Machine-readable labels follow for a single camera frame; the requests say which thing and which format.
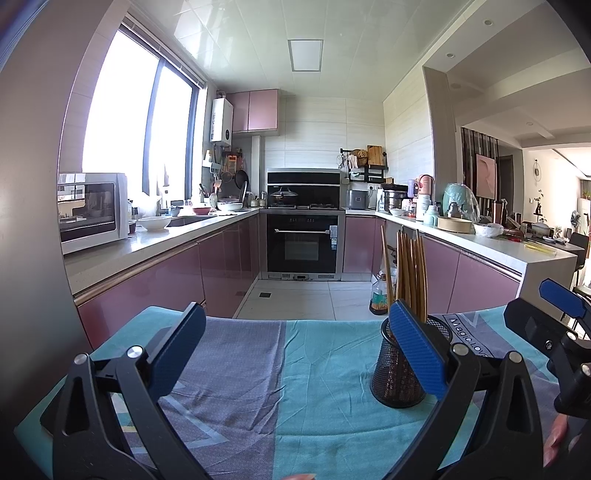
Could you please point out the clear cooking oil bottle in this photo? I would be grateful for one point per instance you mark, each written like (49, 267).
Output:
(379, 300)

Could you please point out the black hanging frying pan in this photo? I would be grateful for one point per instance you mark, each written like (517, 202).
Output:
(241, 180)

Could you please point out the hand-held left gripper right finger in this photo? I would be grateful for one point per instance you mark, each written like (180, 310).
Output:
(415, 346)

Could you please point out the round bamboo steamer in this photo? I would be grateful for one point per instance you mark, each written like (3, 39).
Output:
(455, 225)

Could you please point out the dark striped curtain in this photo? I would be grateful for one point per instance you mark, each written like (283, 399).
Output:
(468, 152)

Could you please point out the black wall spice rack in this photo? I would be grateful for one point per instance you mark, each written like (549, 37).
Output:
(369, 173)

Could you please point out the pink electric kettle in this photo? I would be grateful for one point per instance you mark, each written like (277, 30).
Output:
(425, 187)

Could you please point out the black mesh utensil holder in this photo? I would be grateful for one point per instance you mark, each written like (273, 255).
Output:
(397, 378)

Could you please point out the bunch of wooden chopsticks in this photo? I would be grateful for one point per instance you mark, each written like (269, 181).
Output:
(408, 277)

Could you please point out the white bowl with dark rim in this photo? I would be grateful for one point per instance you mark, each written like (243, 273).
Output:
(229, 206)

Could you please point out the wide white bowl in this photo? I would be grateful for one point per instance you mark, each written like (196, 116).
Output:
(153, 224)

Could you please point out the person's right hand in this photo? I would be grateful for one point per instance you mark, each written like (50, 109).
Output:
(556, 438)

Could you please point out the white vertical pipe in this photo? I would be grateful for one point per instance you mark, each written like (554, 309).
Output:
(258, 170)

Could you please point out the pink upper wall cabinet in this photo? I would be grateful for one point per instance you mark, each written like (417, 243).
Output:
(256, 110)

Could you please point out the large kitchen window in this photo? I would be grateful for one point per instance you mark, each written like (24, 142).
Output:
(124, 124)

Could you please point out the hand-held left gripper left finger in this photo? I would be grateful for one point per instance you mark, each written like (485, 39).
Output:
(180, 341)

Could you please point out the pink base cabinet run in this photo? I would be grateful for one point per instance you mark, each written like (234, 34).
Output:
(360, 244)
(171, 277)
(480, 281)

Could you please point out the mint green kitchen appliance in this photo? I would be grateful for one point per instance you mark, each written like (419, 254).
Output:
(457, 198)

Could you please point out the wok with glass lid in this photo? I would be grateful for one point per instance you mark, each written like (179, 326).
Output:
(283, 196)

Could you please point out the rectangular ceiling light panel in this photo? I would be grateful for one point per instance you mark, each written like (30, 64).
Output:
(305, 55)

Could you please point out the white wall water heater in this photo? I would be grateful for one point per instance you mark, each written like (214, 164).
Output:
(221, 120)

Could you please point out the black built-in oven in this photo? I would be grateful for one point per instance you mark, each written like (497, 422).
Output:
(304, 244)

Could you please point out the silver rice cooker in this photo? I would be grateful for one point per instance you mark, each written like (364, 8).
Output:
(358, 199)

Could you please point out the white microwave oven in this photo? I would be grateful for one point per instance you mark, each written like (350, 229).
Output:
(92, 212)

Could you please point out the white bottle with teal band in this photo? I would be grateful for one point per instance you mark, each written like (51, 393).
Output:
(431, 216)

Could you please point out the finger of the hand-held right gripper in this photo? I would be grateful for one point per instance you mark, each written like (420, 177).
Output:
(561, 295)
(526, 318)

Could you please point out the black range hood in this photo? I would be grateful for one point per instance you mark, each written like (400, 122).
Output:
(318, 177)

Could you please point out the stainless steel pot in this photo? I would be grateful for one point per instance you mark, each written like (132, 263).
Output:
(395, 199)

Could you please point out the red bowl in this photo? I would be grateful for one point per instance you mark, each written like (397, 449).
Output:
(201, 211)

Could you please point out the white plastic bag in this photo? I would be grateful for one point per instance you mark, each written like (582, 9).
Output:
(488, 230)

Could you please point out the framed pink wall picture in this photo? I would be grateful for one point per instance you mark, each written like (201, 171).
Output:
(485, 177)

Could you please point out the wooden cutting board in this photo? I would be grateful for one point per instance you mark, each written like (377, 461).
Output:
(375, 156)

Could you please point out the teal and grey tablecloth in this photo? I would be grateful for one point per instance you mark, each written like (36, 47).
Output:
(277, 369)

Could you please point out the purple jug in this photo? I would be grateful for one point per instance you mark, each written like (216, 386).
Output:
(412, 189)

